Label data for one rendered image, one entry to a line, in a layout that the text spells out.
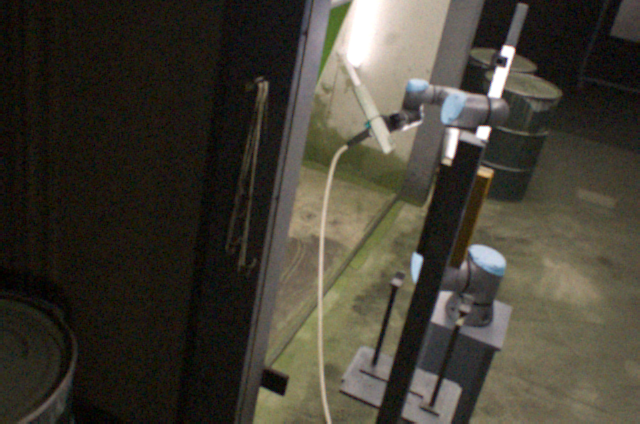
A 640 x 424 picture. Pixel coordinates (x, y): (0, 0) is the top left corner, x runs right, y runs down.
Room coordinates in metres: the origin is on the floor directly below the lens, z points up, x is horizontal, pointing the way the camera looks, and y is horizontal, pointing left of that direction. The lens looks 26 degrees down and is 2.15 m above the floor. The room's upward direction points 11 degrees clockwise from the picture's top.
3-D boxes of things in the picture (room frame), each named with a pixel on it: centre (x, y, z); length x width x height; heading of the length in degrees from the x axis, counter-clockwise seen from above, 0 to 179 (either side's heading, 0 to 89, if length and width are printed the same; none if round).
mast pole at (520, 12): (3.51, -0.82, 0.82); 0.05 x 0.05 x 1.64; 72
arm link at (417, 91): (2.92, -0.35, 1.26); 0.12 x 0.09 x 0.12; 103
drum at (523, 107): (4.96, -1.33, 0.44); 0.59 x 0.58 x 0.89; 177
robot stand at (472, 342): (2.24, -0.68, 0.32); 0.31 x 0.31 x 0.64; 72
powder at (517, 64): (5.62, -1.27, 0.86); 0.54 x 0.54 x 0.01
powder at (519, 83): (4.97, -1.33, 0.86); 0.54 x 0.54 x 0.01
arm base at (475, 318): (2.24, -0.68, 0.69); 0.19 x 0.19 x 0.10
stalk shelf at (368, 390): (1.56, -0.35, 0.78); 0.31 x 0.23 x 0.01; 72
